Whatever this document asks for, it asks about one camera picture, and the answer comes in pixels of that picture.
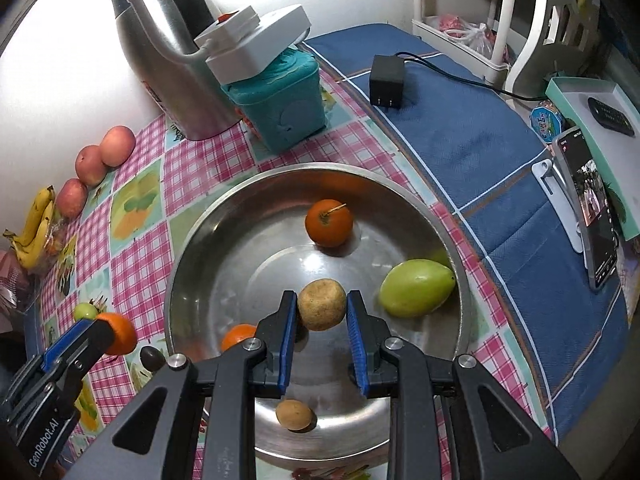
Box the small orange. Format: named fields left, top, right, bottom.
left=221, top=324, right=258, bottom=353

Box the white chair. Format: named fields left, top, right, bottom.
left=502, top=0, right=608, bottom=106

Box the banana bunch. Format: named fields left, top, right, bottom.
left=2, top=185, right=56, bottom=271

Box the red apple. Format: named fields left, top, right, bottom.
left=75, top=145, right=108, bottom=186
left=100, top=126, right=137, bottom=168
left=55, top=178, right=89, bottom=220

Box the teal cardboard tray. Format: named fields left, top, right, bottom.
left=545, top=77, right=640, bottom=241

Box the large orange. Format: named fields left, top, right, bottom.
left=95, top=312, right=138, bottom=357

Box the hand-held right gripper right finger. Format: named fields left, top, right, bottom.
left=346, top=290, right=581, bottom=480

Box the steel thermos jug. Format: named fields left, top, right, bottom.
left=111, top=0, right=243, bottom=142

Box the green mango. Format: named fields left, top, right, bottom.
left=378, top=258, right=457, bottom=318

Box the smartphone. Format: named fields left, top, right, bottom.
left=552, top=126, right=621, bottom=292

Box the orange with stem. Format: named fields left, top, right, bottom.
left=305, top=199, right=354, bottom=249

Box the round steel basin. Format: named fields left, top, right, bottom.
left=164, top=162, right=473, bottom=471

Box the black remote control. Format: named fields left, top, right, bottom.
left=587, top=96, right=637, bottom=137

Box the teal storage box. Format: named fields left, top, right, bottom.
left=221, top=45, right=327, bottom=155

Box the plastic bag with red contents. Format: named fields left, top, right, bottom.
left=430, top=14, right=511, bottom=63

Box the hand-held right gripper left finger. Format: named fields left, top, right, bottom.
left=65, top=290, right=299, bottom=480

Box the round printed tin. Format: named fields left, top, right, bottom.
left=529, top=100, right=566, bottom=145

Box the large brown fruit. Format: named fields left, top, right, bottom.
left=297, top=279, right=348, bottom=332

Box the blue quilted cloth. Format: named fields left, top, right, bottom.
left=300, top=22, right=631, bottom=446

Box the small brown fruit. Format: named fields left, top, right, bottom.
left=275, top=399, right=317, bottom=432

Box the black cable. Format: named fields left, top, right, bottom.
left=395, top=51, right=551, bottom=103

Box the white phone stand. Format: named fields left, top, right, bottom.
left=531, top=159, right=588, bottom=253

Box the black power adapter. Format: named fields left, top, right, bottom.
left=369, top=55, right=406, bottom=109

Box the white adapter block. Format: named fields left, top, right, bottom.
left=206, top=5, right=312, bottom=84

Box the white socket with red switch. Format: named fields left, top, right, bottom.
left=194, top=6, right=262, bottom=57

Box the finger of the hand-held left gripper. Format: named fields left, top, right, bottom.
left=59, top=321, right=117, bottom=387
left=42, top=319, right=101, bottom=370

